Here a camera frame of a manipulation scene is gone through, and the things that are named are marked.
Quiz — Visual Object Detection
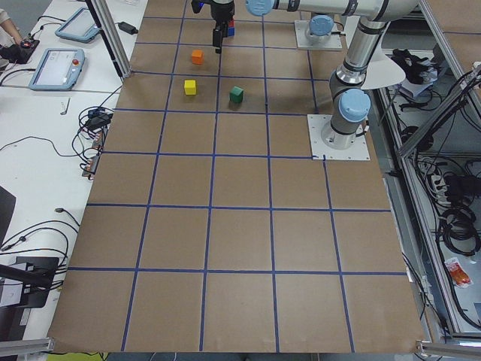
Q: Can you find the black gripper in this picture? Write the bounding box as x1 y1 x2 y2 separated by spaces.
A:
191 0 234 54

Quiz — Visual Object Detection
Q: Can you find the orange wooden block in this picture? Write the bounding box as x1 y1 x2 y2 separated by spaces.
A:
191 49 204 65

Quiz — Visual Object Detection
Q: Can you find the yellow wooden block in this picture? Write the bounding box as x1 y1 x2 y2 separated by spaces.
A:
183 79 197 96

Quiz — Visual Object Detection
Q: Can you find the green wooden block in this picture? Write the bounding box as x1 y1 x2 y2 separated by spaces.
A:
229 86 244 104

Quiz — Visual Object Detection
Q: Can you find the black power adapter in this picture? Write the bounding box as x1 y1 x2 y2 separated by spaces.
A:
117 22 138 35

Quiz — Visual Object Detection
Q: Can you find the blue teach pendant far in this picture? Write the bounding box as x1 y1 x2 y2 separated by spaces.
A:
55 8 99 44

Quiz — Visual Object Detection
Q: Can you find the blue teach pendant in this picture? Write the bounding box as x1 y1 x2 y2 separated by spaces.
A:
55 8 99 44
29 48 86 91

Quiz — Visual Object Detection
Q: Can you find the white chair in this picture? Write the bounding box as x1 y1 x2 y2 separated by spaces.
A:
361 47 406 90

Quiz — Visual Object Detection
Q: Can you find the blue teach pendant near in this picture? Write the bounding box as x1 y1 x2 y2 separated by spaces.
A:
29 48 86 91

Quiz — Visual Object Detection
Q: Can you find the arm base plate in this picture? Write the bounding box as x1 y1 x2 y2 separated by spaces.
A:
307 114 371 161
294 18 343 51

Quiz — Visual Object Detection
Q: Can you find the aluminium frame post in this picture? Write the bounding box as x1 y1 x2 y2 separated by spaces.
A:
85 0 132 79

